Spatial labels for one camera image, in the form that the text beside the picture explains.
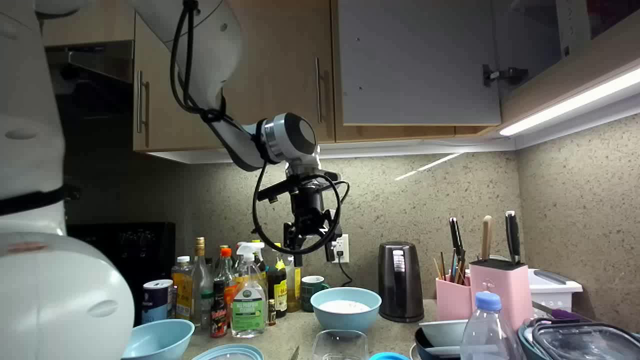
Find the white plastic box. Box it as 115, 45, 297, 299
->
528, 268, 584, 317

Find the open cabinet door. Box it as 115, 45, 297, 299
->
337, 0, 503, 127

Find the dark sauce bottle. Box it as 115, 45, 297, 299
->
267, 243, 289, 319

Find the blue salt canister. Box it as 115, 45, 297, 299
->
142, 279, 175, 325

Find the wooden cabinet door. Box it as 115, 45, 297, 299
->
223, 0, 336, 144
132, 13, 227, 153

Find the black cable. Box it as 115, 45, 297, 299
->
337, 249, 354, 289

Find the yellow oil bottle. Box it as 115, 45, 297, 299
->
171, 255, 195, 321

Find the black appliance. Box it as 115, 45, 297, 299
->
66, 221, 177, 327

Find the wooden handled knife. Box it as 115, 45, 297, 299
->
480, 215, 494, 261

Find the clear spray bottle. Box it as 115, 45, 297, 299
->
230, 242, 267, 339

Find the tall clear glass bottle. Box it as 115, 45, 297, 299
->
192, 236, 215, 329

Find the clear water bottle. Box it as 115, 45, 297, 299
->
459, 290, 527, 360

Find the dark electric kettle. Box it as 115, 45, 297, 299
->
377, 241, 425, 324

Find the clear drinking glass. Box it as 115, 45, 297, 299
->
312, 329, 370, 360

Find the pink utensil holder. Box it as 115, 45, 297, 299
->
435, 274, 472, 322

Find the under-cabinet light strip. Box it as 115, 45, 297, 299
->
499, 67, 640, 137

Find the small hot sauce bottle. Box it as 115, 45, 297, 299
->
209, 279, 229, 339

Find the dark bowl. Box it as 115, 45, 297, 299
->
413, 327, 463, 360

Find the light blue bowl with powder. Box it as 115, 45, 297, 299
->
310, 286, 383, 333

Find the empty light blue bowl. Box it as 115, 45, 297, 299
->
121, 318, 196, 360

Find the grey bowl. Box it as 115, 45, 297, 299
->
418, 319, 471, 349

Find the silver door handle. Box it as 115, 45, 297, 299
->
314, 56, 326, 125
136, 69, 151, 149

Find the orange cap bottle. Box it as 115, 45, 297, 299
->
215, 245, 239, 321

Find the range hood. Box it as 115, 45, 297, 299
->
44, 40, 135, 97

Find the pink knife block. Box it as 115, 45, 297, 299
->
468, 258, 534, 332

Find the purple handled knife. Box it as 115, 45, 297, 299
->
532, 300, 582, 322

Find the white wall socket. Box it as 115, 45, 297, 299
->
332, 233, 351, 265

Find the bundle of chopsticks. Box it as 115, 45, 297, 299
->
432, 249, 469, 287

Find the green mug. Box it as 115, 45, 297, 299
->
300, 275, 331, 314

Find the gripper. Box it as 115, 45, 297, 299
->
283, 181, 346, 268

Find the wooden wall cabinet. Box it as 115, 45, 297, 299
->
42, 0, 640, 165

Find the yellow liquid bottle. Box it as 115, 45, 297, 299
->
284, 254, 303, 314

